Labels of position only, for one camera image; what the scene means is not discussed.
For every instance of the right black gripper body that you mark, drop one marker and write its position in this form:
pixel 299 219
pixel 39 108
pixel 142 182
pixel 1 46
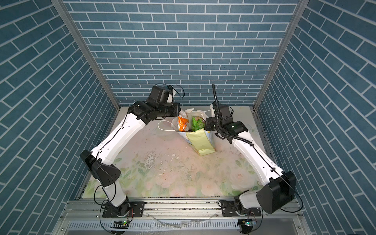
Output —
pixel 212 125

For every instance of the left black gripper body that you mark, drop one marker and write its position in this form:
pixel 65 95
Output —
pixel 168 110

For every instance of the green Lay's chips bag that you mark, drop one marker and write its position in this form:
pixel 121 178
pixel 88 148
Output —
pixel 198 123

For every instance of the colourful paper gift bag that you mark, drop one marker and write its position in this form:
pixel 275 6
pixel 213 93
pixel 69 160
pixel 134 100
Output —
pixel 201 141

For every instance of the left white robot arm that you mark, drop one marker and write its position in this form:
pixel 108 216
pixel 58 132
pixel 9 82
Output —
pixel 100 160

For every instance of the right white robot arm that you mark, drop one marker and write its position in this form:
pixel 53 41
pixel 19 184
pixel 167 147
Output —
pixel 278 186

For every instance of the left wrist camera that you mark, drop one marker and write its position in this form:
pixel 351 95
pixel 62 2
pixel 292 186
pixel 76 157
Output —
pixel 161 95

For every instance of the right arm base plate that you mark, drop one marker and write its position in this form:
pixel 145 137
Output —
pixel 232 209

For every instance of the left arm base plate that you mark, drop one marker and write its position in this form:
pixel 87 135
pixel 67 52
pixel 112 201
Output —
pixel 126 209

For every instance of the aluminium front rail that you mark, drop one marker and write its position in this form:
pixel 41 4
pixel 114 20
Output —
pixel 179 216

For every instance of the right corner metal post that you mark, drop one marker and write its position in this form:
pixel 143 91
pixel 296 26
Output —
pixel 301 6

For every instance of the corner metal post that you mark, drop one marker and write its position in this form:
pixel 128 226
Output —
pixel 301 6
pixel 74 31

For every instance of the left corner metal post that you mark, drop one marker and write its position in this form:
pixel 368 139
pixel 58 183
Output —
pixel 74 31

